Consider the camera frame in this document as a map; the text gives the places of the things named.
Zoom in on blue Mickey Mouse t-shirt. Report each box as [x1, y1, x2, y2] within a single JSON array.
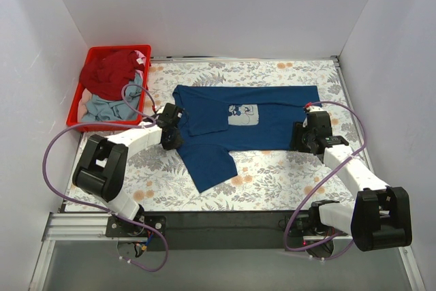
[[172, 85, 320, 192]]

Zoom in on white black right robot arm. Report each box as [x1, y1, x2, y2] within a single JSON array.
[[291, 106, 412, 251]]

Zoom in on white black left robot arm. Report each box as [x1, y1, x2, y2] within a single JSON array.
[[72, 103, 183, 236]]

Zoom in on floral patterned table mat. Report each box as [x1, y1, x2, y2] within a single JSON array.
[[64, 59, 380, 213]]

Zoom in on light blue t-shirt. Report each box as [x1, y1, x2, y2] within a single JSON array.
[[77, 86, 142, 123]]

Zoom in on dark red t-shirt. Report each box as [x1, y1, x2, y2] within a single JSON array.
[[79, 48, 144, 101]]

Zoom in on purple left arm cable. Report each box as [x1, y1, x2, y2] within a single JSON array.
[[42, 84, 170, 273]]

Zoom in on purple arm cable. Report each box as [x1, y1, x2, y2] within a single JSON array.
[[42, 84, 170, 273], [283, 100, 368, 261]]

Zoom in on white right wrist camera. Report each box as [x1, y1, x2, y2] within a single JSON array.
[[303, 102, 324, 113]]

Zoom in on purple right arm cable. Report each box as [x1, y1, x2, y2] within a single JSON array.
[[283, 100, 368, 261]]

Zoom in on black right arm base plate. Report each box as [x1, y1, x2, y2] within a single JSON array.
[[288, 211, 345, 237]]

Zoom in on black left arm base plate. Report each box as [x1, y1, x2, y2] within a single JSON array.
[[105, 215, 166, 238]]

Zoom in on aluminium frame rail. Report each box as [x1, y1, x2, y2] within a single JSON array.
[[30, 211, 425, 290]]

